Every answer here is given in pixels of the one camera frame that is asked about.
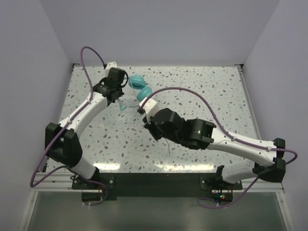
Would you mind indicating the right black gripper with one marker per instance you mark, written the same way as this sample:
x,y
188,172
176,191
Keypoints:
x,y
150,127

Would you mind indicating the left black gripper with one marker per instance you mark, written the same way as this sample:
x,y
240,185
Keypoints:
x,y
121,93

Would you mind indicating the teal white cat-ear headphones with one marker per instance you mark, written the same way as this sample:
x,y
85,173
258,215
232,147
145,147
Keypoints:
x,y
141,90

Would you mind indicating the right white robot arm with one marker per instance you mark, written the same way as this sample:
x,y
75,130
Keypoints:
x,y
261,159

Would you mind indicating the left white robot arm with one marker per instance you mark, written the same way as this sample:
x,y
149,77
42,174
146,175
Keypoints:
x,y
62,139

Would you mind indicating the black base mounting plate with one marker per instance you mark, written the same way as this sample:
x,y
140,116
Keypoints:
x,y
151,185

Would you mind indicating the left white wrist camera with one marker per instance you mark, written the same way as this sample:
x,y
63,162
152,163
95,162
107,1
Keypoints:
x,y
110,65

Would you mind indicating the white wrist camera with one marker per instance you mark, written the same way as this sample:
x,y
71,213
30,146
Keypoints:
x,y
110,65
148,108

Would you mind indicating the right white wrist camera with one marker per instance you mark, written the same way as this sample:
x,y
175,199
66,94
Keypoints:
x,y
148,108

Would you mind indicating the front aluminium frame rail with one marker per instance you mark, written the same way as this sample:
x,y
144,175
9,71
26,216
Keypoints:
x,y
55,206

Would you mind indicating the aluminium frame rail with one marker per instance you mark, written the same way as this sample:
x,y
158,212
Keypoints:
x,y
243,115
55,206

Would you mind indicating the right aluminium frame rail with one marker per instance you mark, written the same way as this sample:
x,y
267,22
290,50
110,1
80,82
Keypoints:
x,y
243,115

